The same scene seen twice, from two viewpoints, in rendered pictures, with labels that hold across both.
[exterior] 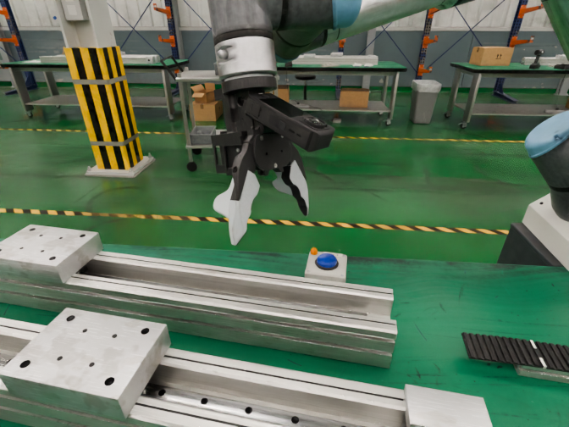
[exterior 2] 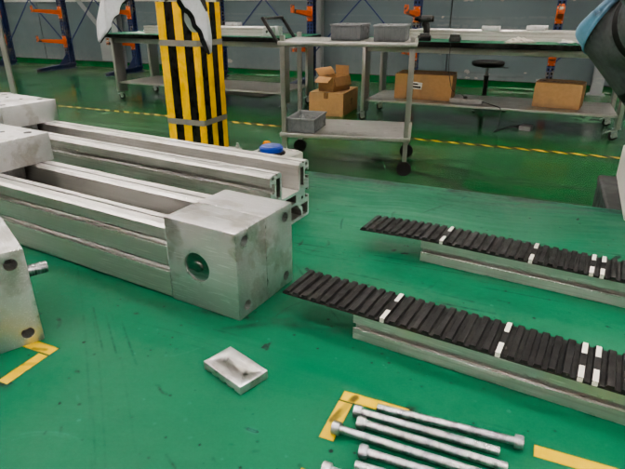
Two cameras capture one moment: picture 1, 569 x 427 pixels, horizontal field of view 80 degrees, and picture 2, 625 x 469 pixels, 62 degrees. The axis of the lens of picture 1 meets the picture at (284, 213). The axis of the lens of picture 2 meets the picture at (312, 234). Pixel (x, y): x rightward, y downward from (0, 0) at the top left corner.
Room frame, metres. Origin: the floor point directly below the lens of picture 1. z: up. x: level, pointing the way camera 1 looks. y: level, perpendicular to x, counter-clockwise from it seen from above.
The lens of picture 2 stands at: (-0.25, -0.43, 1.07)
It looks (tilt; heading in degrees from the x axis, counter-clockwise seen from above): 24 degrees down; 19
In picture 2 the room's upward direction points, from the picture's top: straight up
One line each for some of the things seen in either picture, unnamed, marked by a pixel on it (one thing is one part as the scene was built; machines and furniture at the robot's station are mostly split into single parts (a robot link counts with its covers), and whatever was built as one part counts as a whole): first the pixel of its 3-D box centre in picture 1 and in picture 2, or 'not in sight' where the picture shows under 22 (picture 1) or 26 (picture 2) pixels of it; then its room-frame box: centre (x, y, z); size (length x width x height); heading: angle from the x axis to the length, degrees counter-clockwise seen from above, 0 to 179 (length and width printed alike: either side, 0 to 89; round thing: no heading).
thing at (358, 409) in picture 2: not in sight; (423, 429); (0.06, -0.41, 0.78); 0.11 x 0.01 x 0.01; 87
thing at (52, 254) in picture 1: (47, 257); (6, 116); (0.53, 0.46, 0.87); 0.16 x 0.11 x 0.07; 79
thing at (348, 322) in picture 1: (170, 294); (99, 158); (0.48, 0.21, 0.82); 0.80 x 0.10 x 0.09; 79
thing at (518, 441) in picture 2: not in sight; (446, 424); (0.07, -0.43, 0.78); 0.11 x 0.01 x 0.01; 87
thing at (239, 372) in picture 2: not in sight; (235, 368); (0.07, -0.25, 0.78); 0.05 x 0.03 x 0.01; 65
